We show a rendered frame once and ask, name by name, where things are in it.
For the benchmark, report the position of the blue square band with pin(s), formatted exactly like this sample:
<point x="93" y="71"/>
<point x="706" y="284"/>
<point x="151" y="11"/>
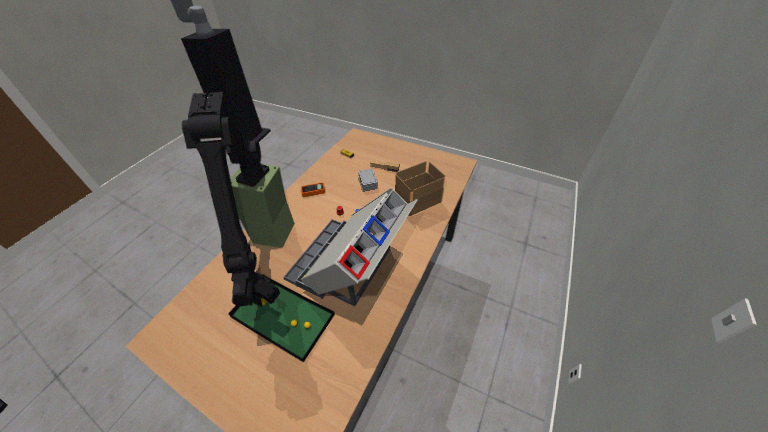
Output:
<point x="368" y="224"/>

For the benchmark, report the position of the red rectangular frame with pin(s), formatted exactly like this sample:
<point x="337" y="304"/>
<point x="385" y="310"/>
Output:
<point x="346" y="255"/>

